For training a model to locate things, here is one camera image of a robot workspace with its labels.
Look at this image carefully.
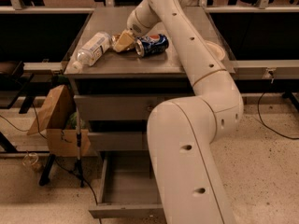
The brown cardboard box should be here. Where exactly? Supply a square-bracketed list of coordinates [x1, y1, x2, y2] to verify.
[27, 85, 78, 157]

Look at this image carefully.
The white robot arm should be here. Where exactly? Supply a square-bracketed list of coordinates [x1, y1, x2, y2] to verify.
[127, 0, 244, 224]

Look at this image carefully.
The grey middle drawer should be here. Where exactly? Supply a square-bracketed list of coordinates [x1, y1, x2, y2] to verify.
[88, 132, 148, 151]

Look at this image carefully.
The blue pepsi can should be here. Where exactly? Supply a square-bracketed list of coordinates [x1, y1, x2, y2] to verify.
[135, 34, 169, 57]

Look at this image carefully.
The black equipment stand left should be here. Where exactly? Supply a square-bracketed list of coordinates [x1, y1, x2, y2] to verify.
[0, 60, 36, 154]

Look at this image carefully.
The black cable on floor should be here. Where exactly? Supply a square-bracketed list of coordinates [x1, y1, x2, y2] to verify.
[0, 103, 103, 224]

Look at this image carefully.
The black floor cable right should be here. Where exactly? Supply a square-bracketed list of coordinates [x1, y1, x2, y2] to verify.
[256, 91, 299, 141]

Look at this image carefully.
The grey metal drawer cabinet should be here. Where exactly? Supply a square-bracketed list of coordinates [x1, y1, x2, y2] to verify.
[63, 6, 237, 161]

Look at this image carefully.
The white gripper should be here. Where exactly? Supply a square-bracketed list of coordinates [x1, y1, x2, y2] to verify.
[112, 8, 157, 53]

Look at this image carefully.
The black and silver tripod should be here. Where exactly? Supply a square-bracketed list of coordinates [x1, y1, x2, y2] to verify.
[74, 109, 84, 188]

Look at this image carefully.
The clear plastic water bottle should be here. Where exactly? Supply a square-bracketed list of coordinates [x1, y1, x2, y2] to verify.
[72, 32, 111, 70]

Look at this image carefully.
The grey top drawer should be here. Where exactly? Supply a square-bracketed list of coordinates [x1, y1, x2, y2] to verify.
[74, 95, 172, 121]

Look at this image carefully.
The grey open bottom drawer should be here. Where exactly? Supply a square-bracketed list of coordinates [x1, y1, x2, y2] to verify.
[89, 151, 164, 220]

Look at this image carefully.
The clear plastic cup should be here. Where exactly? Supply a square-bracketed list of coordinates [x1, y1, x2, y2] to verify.
[22, 152, 43, 173]

